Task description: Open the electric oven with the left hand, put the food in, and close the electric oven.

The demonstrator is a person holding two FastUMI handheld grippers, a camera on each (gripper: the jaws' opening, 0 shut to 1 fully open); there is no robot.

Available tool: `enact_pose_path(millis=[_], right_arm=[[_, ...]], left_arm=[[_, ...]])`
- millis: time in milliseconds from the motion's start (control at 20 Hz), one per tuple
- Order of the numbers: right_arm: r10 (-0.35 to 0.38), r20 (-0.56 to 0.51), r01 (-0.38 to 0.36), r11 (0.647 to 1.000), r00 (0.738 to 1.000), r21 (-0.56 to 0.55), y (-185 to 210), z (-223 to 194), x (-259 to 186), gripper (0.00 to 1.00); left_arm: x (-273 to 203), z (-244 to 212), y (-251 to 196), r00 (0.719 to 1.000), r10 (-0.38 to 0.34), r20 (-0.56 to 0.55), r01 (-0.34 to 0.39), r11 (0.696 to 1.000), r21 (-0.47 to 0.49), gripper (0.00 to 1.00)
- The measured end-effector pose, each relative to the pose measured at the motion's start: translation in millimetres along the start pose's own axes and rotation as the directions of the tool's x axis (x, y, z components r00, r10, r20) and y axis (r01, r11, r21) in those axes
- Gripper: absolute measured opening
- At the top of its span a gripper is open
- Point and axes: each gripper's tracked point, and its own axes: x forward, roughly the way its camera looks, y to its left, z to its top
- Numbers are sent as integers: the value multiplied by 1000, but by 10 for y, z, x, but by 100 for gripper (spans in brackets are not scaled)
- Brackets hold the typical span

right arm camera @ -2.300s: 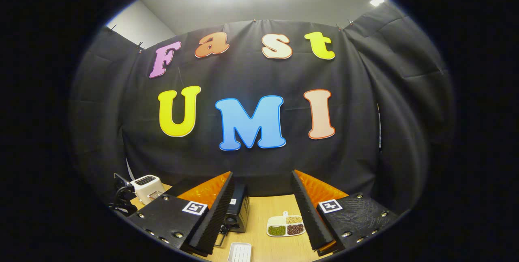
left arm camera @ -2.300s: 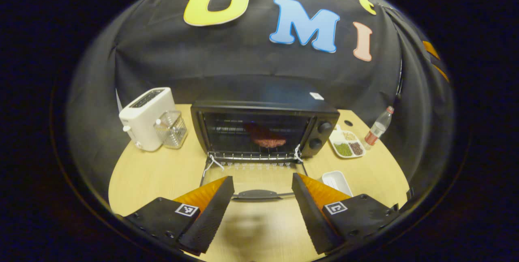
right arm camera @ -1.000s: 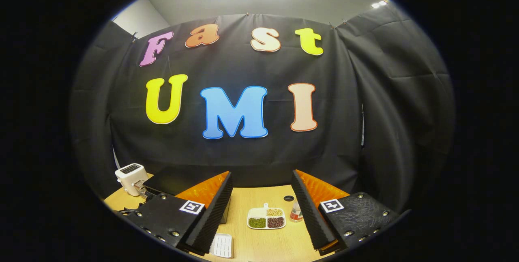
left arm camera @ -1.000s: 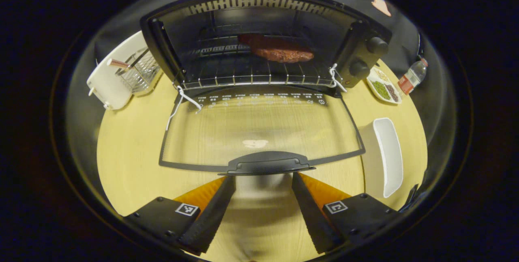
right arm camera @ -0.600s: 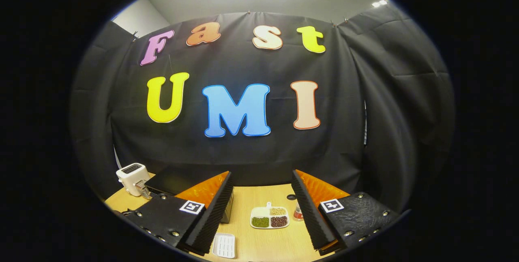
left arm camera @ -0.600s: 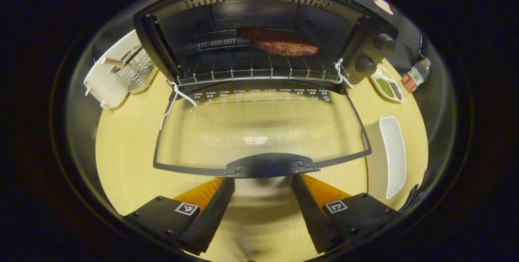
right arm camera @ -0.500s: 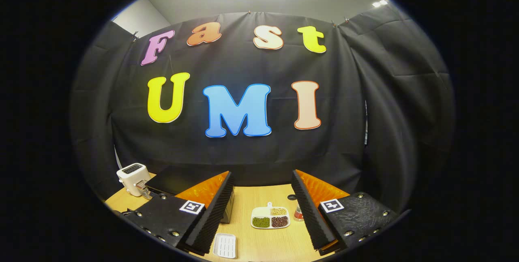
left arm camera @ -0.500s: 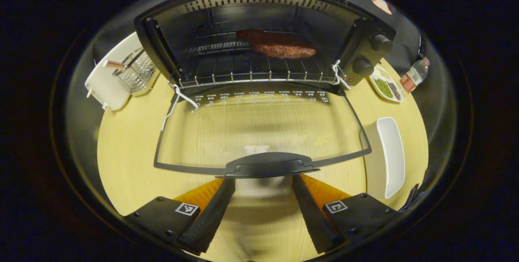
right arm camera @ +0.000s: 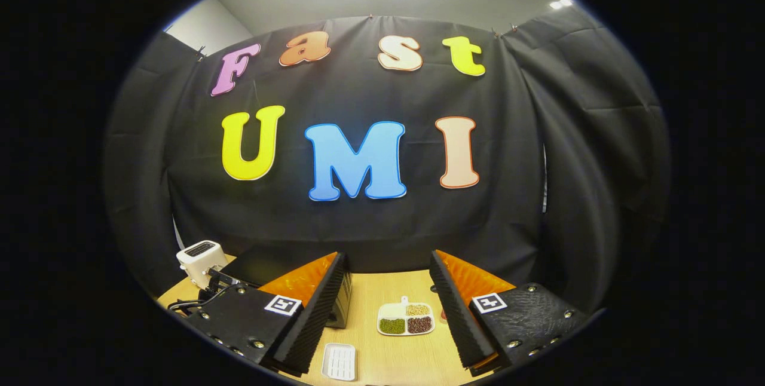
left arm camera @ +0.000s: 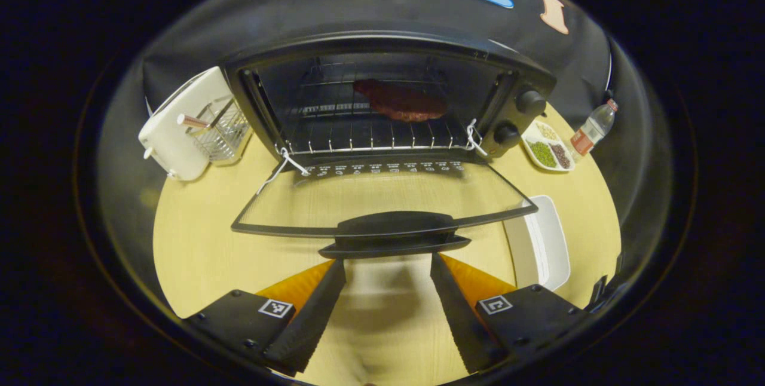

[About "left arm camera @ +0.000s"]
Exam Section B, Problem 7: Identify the white rectangular tray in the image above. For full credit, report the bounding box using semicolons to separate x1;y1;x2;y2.
504;195;571;292

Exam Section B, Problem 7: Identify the white divided plate of beans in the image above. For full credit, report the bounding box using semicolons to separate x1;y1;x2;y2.
521;120;576;173

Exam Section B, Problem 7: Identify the metal oven wire rack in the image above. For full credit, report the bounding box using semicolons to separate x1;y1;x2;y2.
287;63;479;155

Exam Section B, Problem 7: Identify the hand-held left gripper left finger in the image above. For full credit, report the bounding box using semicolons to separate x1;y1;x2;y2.
185;259;347;375

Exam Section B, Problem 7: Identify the white oven door tie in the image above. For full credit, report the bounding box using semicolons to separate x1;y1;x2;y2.
466;118;488;157
257;146;310;195

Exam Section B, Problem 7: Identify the wire toaster basket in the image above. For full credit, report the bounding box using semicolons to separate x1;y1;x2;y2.
176;96;250;163

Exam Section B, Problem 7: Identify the white toaster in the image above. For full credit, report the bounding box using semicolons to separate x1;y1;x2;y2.
139;66;252;182

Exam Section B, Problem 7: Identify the clear bottle with red label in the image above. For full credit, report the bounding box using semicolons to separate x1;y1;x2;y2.
569;98;619;157

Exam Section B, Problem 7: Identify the black backdrop cloth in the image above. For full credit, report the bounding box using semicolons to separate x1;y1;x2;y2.
96;0;676;255

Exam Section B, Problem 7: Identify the black electric oven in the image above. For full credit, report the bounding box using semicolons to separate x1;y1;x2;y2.
224;30;556;258

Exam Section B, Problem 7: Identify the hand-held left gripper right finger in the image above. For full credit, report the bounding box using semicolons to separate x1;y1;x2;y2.
430;253;589;375

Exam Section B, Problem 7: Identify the dark red meat slice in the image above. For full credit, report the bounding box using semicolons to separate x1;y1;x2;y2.
353;79;449;122

